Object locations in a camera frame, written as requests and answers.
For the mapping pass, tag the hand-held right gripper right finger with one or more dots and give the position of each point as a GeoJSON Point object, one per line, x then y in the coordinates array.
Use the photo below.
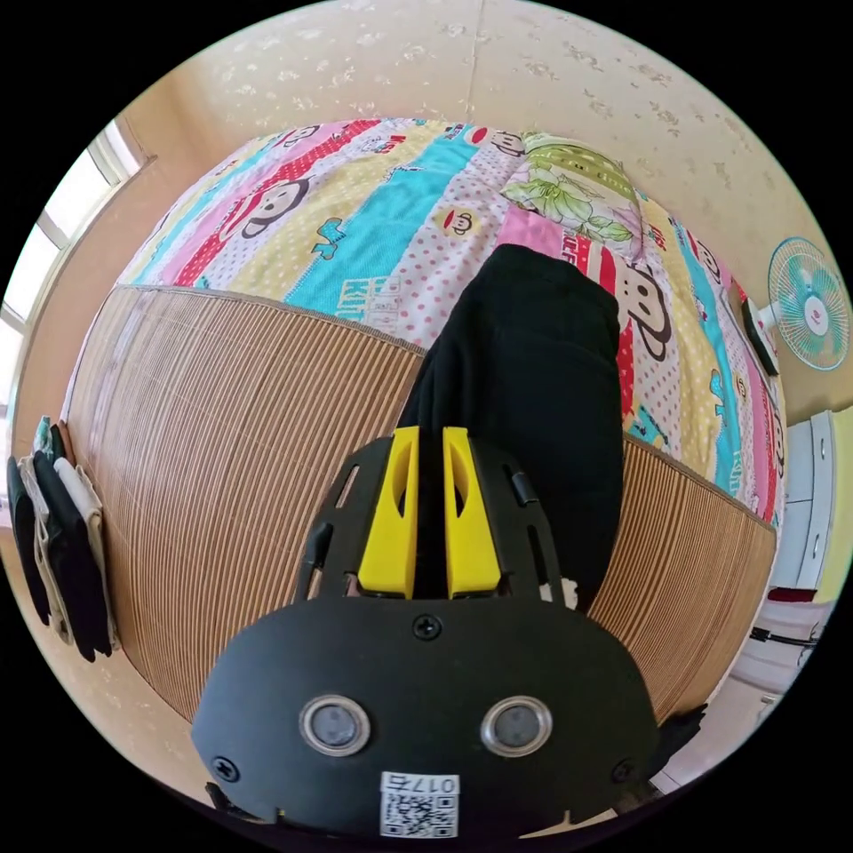
{"type": "Point", "coordinates": [472, 526]}

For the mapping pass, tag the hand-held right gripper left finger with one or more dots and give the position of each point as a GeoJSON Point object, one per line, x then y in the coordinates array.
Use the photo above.
{"type": "Point", "coordinates": [390, 526]}

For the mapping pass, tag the black pants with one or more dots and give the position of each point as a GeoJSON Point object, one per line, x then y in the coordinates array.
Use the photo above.
{"type": "Point", "coordinates": [533, 373]}

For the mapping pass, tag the bed with woven mat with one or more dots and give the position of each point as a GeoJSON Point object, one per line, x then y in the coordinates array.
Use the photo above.
{"type": "Point", "coordinates": [220, 433]}

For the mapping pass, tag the pile of clothes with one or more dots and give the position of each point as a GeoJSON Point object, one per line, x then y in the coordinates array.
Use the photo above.
{"type": "Point", "coordinates": [63, 546]}

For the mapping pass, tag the white cupboard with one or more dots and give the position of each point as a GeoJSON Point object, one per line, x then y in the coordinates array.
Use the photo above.
{"type": "Point", "coordinates": [809, 500]}

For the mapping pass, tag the floral green pillow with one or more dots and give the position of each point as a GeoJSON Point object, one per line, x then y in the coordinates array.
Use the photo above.
{"type": "Point", "coordinates": [573, 193]}

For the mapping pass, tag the teal standing fan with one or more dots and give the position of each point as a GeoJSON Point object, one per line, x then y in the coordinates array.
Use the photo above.
{"type": "Point", "coordinates": [803, 306]}

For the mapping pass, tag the window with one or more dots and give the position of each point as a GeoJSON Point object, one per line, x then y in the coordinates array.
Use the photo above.
{"type": "Point", "coordinates": [40, 253]}

